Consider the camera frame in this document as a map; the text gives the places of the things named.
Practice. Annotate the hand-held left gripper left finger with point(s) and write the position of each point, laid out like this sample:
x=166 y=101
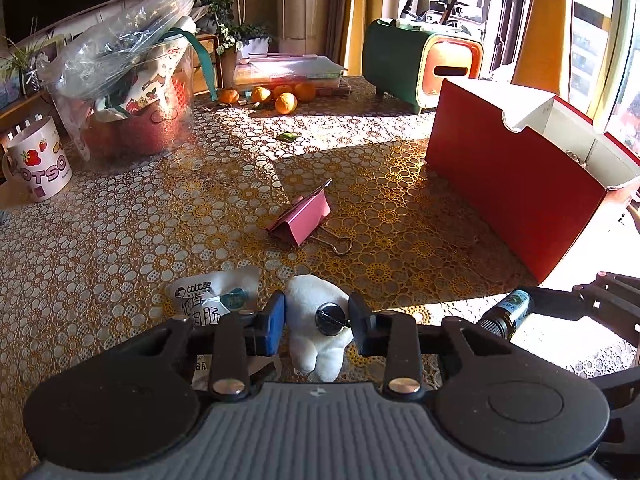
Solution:
x=275 y=322

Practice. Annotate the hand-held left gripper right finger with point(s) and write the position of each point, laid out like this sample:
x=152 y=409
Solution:
x=360 y=322

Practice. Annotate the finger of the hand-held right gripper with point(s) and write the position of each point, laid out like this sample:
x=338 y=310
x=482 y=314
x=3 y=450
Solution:
x=560 y=302

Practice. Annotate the white plush toy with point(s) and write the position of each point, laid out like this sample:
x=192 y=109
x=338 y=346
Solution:
x=305 y=300

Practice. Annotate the small dark bottle blue label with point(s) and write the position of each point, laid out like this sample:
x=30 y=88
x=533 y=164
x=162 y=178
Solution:
x=507 y=310

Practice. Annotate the red cardboard box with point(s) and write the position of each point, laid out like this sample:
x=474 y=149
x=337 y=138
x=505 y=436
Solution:
x=510 y=180

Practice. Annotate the lace-covered desktop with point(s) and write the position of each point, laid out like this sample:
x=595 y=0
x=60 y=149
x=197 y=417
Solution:
x=125 y=220

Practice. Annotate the white sausage packet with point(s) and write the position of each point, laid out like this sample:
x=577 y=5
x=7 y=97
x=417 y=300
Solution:
x=200 y=295

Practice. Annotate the pink binder clip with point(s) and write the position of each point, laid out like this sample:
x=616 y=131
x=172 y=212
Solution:
x=307 y=215

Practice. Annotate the small green leaf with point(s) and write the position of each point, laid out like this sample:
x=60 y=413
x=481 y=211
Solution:
x=288 y=136

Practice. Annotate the orange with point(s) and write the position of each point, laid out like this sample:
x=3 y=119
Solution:
x=260 y=94
x=281 y=89
x=305 y=91
x=229 y=96
x=286 y=103

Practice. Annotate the clear plastic storage box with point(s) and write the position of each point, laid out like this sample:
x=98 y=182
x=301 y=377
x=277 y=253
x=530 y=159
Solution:
x=295 y=67

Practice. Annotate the wooden drawer cabinet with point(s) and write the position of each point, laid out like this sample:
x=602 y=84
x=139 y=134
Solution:
x=207 y=65

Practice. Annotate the green orange tissue box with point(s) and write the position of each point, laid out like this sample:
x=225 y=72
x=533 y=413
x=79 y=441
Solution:
x=405 y=60

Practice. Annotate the white planter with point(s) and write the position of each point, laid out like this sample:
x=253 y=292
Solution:
x=256 y=47

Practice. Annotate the yellow curtain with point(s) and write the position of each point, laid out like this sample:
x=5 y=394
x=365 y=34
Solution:
x=542 y=25
x=367 y=15

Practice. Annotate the white strawberry print mug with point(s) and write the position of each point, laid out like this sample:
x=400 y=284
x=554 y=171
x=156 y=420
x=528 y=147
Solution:
x=45 y=160

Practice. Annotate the clear plastic bag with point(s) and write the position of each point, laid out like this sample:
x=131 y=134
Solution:
x=110 y=45

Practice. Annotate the tall green houseplant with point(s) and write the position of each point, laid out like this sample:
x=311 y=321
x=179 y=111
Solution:
x=215 y=5

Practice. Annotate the potted grass plant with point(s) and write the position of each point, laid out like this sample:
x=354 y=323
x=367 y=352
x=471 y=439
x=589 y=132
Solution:
x=20 y=60

